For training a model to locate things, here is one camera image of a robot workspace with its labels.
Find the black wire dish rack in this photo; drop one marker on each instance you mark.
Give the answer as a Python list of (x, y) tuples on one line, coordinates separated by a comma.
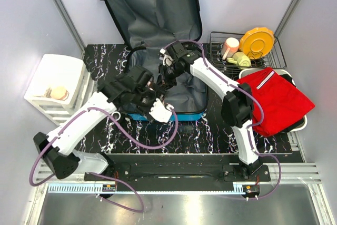
[(274, 59)]

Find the blue cartoon fish suitcase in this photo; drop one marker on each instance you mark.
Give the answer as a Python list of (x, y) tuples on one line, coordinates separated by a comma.
[(147, 26)]

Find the small white pink box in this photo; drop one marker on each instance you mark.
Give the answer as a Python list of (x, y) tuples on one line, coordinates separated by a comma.
[(47, 93)]

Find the black marbled table mat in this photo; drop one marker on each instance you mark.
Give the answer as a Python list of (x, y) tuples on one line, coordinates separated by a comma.
[(208, 135)]

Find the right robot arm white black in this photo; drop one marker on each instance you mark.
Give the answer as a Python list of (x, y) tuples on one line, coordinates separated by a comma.
[(237, 100)]

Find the orange round plate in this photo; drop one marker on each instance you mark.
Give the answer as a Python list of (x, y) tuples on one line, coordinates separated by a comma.
[(257, 43)]

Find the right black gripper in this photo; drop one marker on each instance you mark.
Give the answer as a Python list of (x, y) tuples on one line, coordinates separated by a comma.
[(164, 80)]

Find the white drawer organizer box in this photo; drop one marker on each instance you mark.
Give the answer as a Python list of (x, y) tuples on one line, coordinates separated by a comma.
[(60, 70)]

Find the pink round cosmetic item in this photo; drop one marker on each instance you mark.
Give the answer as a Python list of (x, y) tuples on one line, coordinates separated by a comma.
[(59, 93)]

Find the black garment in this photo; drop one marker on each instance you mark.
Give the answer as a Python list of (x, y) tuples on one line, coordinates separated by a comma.
[(302, 123)]

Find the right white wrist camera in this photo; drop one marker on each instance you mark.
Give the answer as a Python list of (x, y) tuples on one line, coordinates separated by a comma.
[(167, 60)]

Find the aluminium rail frame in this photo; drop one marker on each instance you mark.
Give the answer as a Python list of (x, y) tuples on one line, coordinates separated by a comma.
[(289, 171)]

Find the red garment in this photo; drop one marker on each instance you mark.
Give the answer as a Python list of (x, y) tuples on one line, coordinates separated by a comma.
[(282, 103)]

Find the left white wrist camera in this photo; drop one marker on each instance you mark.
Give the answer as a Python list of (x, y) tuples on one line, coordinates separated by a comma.
[(161, 111)]

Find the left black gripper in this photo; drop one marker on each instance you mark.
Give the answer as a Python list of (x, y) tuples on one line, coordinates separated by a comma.
[(159, 94)]

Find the pink plastic cup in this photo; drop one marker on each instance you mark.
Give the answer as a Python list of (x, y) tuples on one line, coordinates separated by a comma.
[(229, 48)]

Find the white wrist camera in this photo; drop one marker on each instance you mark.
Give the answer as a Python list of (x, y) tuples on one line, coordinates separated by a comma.
[(161, 111), (167, 60)]

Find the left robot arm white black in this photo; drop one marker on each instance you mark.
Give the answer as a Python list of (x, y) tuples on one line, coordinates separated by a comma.
[(57, 148)]

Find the light green cup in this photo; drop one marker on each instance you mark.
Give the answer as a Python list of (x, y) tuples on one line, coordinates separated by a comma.
[(240, 60)]

